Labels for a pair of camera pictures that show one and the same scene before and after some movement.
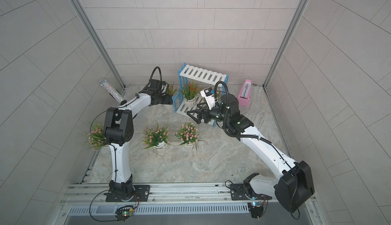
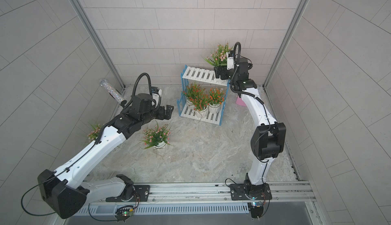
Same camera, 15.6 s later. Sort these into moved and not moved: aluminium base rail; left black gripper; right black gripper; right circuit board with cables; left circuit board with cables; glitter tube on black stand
Moved: right black gripper; left black gripper
Not moved: glitter tube on black stand; right circuit board with cables; left circuit board with cables; aluminium base rail
